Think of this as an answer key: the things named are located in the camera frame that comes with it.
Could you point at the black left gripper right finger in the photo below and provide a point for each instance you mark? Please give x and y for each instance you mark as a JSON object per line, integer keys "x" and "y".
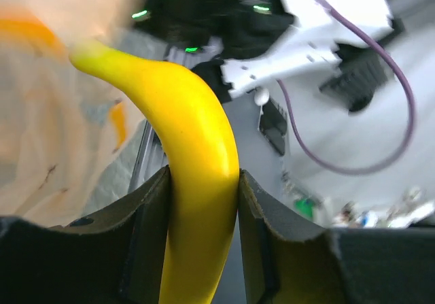
{"x": 289, "y": 259}

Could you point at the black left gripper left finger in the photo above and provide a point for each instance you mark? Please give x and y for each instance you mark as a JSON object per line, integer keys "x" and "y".
{"x": 114, "y": 255}

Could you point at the yellow banana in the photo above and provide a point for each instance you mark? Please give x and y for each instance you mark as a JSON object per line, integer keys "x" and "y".
{"x": 199, "y": 143}

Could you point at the orange translucent plastic bag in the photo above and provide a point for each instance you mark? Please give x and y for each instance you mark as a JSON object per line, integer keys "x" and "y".
{"x": 60, "y": 128}

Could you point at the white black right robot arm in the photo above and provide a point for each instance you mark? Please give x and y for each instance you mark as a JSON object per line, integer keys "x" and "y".
{"x": 237, "y": 46}

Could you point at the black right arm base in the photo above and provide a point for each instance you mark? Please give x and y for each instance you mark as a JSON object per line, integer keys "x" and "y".
{"x": 273, "y": 125}

